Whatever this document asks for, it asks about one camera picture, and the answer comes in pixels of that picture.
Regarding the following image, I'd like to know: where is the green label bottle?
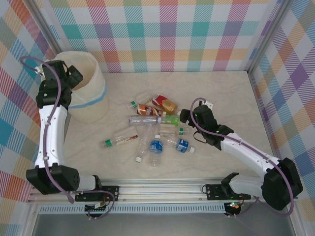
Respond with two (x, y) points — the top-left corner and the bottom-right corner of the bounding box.
(161, 110), (184, 126)

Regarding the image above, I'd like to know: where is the small blue label water bottle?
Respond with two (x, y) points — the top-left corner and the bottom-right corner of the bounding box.
(166, 138), (196, 153)

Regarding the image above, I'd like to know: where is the brown coffee bottle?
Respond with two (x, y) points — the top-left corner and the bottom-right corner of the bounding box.
(136, 104), (167, 117)

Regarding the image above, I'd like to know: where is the large blue label water bottle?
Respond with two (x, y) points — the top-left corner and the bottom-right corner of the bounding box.
(148, 134), (165, 167)

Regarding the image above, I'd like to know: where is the long clear plastic bottle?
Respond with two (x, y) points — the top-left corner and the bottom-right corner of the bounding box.
(128, 115), (162, 127)

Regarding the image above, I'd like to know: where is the clear bottle white cap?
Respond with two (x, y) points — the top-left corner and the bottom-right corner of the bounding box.
(134, 125), (156, 163)

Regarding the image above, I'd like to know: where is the clear bottle brown label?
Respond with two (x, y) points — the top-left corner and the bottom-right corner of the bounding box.
(102, 128), (139, 149)

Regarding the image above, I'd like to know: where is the beige bin with white liner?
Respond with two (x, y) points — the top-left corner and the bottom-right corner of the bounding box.
(53, 51), (110, 123)

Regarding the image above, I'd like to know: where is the crushed clear bottle green band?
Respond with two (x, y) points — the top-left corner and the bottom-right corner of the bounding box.
(126, 91), (153, 109)

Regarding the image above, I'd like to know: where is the right electronics board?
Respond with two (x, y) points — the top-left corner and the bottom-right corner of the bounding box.
(225, 201), (243, 212)

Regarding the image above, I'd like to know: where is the electronics board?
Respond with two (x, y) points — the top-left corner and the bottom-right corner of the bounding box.
(225, 201), (243, 212)
(85, 201), (109, 212)

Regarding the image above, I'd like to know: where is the left electronics board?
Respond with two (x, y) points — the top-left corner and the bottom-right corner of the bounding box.
(85, 201), (109, 212)

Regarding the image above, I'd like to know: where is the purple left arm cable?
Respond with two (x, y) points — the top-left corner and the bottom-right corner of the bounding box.
(20, 56), (116, 221)

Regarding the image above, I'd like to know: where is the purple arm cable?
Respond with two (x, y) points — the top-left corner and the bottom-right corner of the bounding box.
(190, 97), (295, 218)
(20, 56), (116, 221)

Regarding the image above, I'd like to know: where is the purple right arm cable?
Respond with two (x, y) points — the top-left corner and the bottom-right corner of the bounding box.
(190, 97), (295, 218)

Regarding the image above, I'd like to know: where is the aluminium frame post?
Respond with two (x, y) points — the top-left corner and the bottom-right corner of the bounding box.
(246, 0), (295, 74)
(29, 0), (63, 54)

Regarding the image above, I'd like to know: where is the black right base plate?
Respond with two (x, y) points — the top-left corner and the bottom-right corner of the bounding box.
(205, 184), (252, 201)

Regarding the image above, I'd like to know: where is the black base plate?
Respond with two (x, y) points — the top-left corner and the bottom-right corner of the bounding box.
(75, 185), (121, 203)
(205, 184), (252, 201)

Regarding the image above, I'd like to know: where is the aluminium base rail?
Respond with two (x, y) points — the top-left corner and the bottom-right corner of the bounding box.
(27, 177), (299, 205)

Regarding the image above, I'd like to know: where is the white slotted cable duct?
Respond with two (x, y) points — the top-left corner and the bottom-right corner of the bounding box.
(38, 205), (226, 214)

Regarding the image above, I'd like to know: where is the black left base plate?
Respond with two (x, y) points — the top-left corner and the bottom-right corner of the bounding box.
(75, 185), (121, 203)

